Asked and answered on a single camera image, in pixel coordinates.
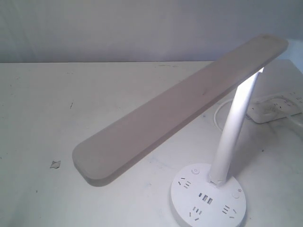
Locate white desk lamp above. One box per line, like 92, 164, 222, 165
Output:
72, 34, 288, 227

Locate white power strip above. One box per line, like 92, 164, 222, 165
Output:
247, 91, 303, 124

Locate white power strip cable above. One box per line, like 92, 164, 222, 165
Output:
258, 93, 303, 131

